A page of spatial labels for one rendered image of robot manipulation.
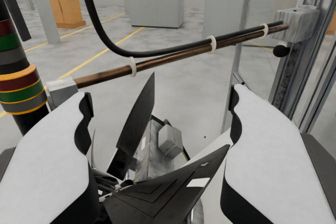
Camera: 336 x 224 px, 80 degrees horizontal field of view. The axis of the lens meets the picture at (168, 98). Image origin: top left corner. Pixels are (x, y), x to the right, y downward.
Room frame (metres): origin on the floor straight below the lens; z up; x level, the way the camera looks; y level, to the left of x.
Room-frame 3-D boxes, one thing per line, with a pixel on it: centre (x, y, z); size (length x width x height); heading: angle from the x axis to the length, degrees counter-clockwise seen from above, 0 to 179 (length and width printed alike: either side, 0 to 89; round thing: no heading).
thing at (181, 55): (0.38, -0.08, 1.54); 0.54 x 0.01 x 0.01; 126
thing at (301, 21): (0.56, -0.34, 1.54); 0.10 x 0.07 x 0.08; 126
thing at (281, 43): (0.54, -0.31, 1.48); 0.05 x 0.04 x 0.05; 126
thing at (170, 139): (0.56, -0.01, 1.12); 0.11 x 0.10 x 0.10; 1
